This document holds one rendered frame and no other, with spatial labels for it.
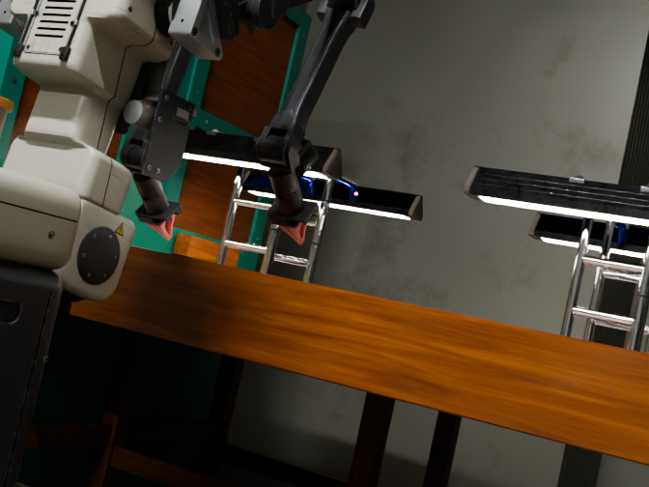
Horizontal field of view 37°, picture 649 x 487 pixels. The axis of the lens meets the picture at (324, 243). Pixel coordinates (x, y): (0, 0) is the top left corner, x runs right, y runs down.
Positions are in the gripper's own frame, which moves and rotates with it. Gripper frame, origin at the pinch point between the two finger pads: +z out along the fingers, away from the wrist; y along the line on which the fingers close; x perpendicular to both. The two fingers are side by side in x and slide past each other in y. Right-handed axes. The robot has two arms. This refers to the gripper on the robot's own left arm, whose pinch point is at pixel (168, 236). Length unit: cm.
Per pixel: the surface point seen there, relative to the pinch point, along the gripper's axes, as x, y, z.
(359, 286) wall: -128, 38, 143
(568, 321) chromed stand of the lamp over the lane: -17, -97, 19
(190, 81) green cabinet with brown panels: -70, 42, 2
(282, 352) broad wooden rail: 29, -53, -5
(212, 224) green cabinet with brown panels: -58, 42, 52
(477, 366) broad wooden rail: 24, -94, -9
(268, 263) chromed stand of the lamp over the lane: -16.0, -15.0, 19.5
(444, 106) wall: -193, 17, 87
